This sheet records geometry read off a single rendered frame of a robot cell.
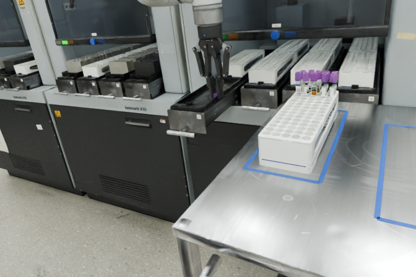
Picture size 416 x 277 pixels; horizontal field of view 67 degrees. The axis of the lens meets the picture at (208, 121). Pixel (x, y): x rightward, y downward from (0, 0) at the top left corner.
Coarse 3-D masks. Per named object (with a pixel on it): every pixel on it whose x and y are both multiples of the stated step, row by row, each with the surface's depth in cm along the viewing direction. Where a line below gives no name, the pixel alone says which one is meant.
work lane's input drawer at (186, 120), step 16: (224, 80) 124; (240, 80) 119; (192, 96) 110; (208, 96) 108; (224, 96) 106; (240, 96) 118; (176, 112) 98; (192, 112) 95; (208, 112) 96; (176, 128) 101; (192, 128) 98
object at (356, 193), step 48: (336, 144) 65; (384, 144) 63; (240, 192) 53; (288, 192) 52; (336, 192) 51; (384, 192) 49; (192, 240) 46; (240, 240) 43; (288, 240) 42; (336, 240) 42; (384, 240) 41
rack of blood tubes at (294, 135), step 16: (304, 96) 77; (320, 96) 75; (336, 96) 74; (288, 112) 68; (304, 112) 67; (320, 112) 67; (272, 128) 62; (288, 128) 62; (304, 128) 60; (320, 128) 60; (272, 144) 58; (288, 144) 56; (304, 144) 54; (320, 144) 62; (272, 160) 59; (288, 160) 57; (304, 160) 56
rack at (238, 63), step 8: (232, 56) 136; (240, 56) 136; (248, 56) 134; (256, 56) 135; (264, 56) 144; (232, 64) 122; (240, 64) 121; (248, 64) 142; (232, 72) 123; (240, 72) 122
